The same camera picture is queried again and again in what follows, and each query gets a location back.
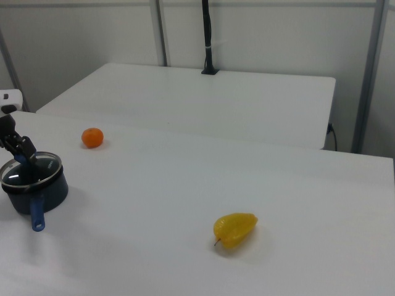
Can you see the orange tangerine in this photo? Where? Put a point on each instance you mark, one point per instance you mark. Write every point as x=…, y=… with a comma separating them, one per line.
x=92, y=137

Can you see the yellow starfruit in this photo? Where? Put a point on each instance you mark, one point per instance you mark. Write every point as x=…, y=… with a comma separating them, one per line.
x=234, y=229

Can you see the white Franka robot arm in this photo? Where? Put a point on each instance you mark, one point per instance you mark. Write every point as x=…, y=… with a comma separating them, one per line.
x=12, y=96

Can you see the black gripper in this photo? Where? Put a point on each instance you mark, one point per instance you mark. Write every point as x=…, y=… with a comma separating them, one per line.
x=6, y=124

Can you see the white side table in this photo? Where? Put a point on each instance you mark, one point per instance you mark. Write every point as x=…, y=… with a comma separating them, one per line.
x=185, y=101

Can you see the grey metal partition post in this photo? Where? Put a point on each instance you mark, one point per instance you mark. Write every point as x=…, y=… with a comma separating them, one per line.
x=161, y=31
x=368, y=77

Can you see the glass lid with blue knob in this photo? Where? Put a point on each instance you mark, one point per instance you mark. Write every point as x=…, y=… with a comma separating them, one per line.
x=40, y=173

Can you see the black camera pole with clamp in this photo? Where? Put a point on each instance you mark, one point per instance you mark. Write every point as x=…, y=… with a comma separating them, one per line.
x=208, y=31

